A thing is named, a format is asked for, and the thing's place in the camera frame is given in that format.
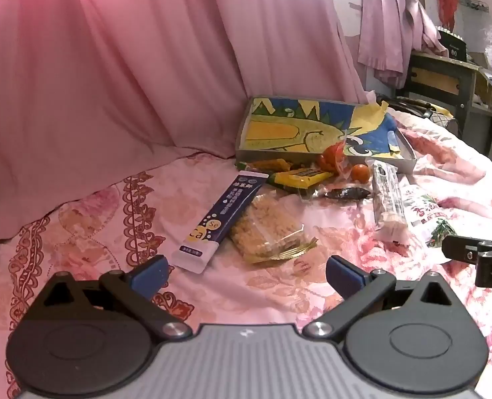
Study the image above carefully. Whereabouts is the white green seaweed packet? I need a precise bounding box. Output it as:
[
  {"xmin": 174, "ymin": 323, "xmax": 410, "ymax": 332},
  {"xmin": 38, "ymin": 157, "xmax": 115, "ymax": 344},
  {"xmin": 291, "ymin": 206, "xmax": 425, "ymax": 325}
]
[{"xmin": 400, "ymin": 185, "xmax": 456, "ymax": 248}]

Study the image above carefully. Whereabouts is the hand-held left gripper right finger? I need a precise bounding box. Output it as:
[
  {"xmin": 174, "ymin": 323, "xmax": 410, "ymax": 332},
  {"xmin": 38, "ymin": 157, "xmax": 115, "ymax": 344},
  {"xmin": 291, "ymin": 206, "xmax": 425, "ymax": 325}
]
[{"xmin": 303, "ymin": 255, "xmax": 465, "ymax": 339}]

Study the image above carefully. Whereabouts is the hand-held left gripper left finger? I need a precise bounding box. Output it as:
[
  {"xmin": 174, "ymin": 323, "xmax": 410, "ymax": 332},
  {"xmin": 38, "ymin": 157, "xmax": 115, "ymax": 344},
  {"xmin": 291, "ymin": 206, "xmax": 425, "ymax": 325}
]
[{"xmin": 34, "ymin": 255, "xmax": 193, "ymax": 339}]

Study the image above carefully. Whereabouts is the black quilted bag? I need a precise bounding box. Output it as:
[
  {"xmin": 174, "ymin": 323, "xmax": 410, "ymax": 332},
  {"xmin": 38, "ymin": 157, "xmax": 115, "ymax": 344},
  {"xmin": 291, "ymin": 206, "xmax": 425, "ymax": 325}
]
[{"xmin": 371, "ymin": 95, "xmax": 458, "ymax": 134}]

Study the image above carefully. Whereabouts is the yellow snack packet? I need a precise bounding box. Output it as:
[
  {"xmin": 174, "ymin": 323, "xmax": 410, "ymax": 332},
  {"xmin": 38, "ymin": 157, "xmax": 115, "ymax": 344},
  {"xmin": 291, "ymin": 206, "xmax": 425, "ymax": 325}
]
[{"xmin": 277, "ymin": 166, "xmax": 334, "ymax": 194}]

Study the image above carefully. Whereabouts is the pink curtain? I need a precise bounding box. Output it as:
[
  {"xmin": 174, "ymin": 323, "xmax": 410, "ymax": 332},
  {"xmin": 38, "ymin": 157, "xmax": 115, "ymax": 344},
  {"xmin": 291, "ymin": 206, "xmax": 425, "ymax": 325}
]
[{"xmin": 0, "ymin": 0, "xmax": 369, "ymax": 250}]

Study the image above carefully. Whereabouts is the navy stick packet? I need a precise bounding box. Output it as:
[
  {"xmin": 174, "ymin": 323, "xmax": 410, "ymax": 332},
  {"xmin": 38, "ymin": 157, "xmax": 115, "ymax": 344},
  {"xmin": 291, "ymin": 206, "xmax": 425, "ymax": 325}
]
[{"xmin": 172, "ymin": 171, "xmax": 269, "ymax": 275}]

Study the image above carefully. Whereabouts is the black number box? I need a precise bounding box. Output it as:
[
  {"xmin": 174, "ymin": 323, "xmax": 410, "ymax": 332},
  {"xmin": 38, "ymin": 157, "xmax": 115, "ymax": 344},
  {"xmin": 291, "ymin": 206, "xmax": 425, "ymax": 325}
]
[{"xmin": 437, "ymin": 25, "xmax": 467, "ymax": 61}]

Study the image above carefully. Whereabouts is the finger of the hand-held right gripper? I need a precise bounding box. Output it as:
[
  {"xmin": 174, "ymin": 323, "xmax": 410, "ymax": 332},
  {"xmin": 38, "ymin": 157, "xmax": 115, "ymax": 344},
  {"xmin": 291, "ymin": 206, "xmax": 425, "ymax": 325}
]
[{"xmin": 442, "ymin": 235, "xmax": 485, "ymax": 264}]

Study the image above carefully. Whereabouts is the green stick packet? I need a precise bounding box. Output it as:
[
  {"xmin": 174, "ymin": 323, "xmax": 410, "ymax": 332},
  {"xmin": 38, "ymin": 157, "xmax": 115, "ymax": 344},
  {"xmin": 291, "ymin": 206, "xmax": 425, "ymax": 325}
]
[{"xmin": 266, "ymin": 170, "xmax": 290, "ymax": 188}]

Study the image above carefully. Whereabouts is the pink floral bedsheet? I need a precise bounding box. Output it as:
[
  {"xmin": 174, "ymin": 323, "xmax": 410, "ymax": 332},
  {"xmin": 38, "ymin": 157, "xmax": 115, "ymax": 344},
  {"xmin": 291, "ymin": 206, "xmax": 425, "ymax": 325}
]
[{"xmin": 0, "ymin": 110, "xmax": 492, "ymax": 399}]

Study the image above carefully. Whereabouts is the lilac hanging cloth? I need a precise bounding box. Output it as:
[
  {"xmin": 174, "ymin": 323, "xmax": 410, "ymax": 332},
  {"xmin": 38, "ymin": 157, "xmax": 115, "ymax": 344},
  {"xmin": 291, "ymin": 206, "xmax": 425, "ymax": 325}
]
[{"xmin": 357, "ymin": 0, "xmax": 444, "ymax": 89}]

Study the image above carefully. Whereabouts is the tangerine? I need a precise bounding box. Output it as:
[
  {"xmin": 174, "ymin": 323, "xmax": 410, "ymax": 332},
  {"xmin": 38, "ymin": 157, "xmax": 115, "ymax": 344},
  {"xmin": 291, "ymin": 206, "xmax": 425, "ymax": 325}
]
[{"xmin": 350, "ymin": 163, "xmax": 370, "ymax": 183}]

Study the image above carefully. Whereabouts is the grey shallow cardboard box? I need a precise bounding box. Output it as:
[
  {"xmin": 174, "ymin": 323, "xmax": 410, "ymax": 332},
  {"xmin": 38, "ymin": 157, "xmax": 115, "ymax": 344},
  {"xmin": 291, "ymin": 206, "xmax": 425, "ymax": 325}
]
[{"xmin": 234, "ymin": 96, "xmax": 418, "ymax": 175}]

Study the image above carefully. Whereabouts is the clear bag of orange fruits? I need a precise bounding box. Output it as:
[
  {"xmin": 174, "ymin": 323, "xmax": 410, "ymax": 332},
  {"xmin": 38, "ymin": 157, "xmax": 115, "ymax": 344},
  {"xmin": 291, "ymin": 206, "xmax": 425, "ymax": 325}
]
[{"xmin": 316, "ymin": 140, "xmax": 352, "ymax": 181}]

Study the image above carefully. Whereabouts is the long white cracker packet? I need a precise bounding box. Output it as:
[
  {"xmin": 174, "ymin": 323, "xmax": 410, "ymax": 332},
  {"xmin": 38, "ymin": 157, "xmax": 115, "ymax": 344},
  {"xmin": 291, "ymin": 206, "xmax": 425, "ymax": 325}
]
[{"xmin": 364, "ymin": 160, "xmax": 409, "ymax": 244}]

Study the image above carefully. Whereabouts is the clear crispy snack packet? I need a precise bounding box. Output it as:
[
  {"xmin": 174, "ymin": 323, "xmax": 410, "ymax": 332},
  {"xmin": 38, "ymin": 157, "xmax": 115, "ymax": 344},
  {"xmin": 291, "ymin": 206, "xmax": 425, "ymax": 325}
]
[{"xmin": 228, "ymin": 193, "xmax": 319, "ymax": 264}]

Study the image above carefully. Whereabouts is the black yellow desk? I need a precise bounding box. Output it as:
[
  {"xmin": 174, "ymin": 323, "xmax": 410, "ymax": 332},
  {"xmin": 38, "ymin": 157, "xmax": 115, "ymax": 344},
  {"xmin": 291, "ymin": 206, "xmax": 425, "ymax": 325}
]
[{"xmin": 398, "ymin": 52, "xmax": 492, "ymax": 163}]

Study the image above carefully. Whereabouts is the colourful painted paper sheet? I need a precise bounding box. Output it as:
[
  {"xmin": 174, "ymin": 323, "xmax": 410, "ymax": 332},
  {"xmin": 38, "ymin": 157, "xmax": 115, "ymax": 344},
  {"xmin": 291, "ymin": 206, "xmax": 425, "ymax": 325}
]
[{"xmin": 244, "ymin": 97, "xmax": 410, "ymax": 161}]

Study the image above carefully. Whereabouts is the dark date packet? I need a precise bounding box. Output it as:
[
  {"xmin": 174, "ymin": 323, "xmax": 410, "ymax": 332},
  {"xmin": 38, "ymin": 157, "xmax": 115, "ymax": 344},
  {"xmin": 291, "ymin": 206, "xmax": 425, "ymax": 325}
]
[{"xmin": 312, "ymin": 187, "xmax": 373, "ymax": 204}]

